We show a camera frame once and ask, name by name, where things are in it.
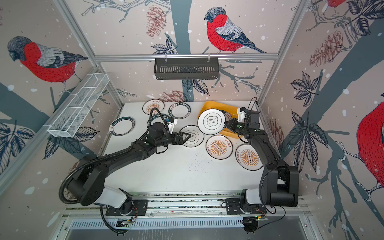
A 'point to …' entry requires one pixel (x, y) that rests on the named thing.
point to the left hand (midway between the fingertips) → (186, 135)
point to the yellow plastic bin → (209, 104)
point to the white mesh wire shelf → (70, 119)
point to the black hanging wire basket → (186, 68)
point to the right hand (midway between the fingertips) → (224, 123)
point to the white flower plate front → (211, 121)
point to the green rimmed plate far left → (122, 126)
